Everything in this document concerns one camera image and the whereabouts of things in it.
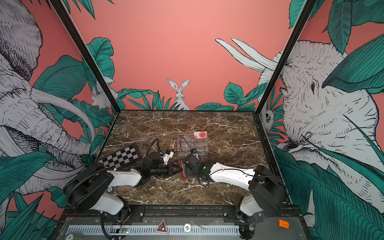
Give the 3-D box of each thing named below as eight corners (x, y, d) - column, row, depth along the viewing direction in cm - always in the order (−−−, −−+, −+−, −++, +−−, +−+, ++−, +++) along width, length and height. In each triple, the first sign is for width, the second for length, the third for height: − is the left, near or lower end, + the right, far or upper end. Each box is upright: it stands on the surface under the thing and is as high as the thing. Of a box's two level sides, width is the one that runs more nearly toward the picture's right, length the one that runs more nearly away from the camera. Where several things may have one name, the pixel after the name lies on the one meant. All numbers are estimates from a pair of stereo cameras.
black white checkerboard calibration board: (103, 178, 87) (100, 176, 84) (99, 162, 94) (96, 159, 91) (142, 159, 96) (140, 156, 93) (136, 145, 102) (134, 142, 99)
